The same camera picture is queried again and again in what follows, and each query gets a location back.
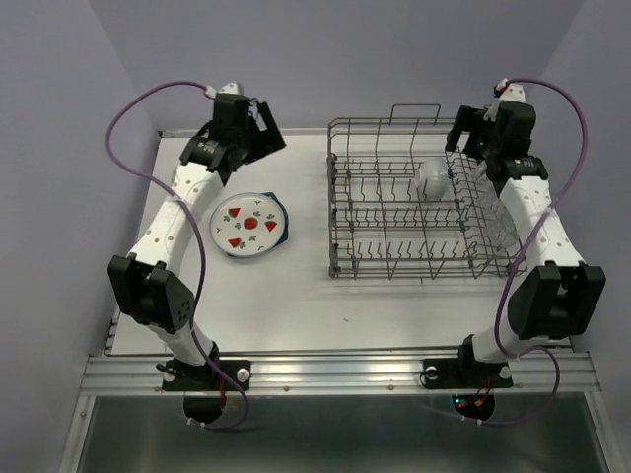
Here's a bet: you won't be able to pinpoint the white plate blue stripes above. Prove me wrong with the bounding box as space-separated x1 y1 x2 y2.
262 192 283 208

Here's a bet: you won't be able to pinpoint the clear textured glass front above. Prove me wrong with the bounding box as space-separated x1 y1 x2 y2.
487 214 520 250

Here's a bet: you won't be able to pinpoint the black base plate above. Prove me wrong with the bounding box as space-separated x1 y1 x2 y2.
420 358 514 390
156 359 251 392

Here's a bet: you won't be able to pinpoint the clear textured glass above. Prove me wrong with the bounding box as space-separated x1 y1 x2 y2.
472 162 491 186
487 214 520 250
478 183 507 219

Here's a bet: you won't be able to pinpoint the grey wire dish rack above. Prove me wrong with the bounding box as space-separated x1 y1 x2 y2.
326 103 521 280

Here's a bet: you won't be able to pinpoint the dark teal square plate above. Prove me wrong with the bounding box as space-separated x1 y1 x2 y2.
264 196 289 250

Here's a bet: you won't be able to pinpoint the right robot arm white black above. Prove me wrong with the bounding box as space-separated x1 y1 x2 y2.
445 101 606 384

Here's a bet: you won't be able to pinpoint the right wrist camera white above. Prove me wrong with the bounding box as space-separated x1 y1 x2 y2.
485 79 526 121

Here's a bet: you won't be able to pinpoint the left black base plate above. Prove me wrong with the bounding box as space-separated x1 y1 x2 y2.
156 359 251 392

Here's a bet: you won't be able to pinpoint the white plate red strawberries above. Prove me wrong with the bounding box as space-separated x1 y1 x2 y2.
209 192 276 258

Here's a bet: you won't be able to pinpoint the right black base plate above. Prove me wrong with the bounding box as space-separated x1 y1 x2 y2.
420 358 514 390

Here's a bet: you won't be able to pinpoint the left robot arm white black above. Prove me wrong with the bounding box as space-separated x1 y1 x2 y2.
107 91 286 388

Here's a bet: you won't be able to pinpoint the white ribbed bowl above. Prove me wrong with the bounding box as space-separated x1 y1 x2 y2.
414 159 450 201

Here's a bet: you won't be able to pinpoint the aluminium mounting rail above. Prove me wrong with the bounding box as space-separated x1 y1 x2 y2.
80 347 601 397

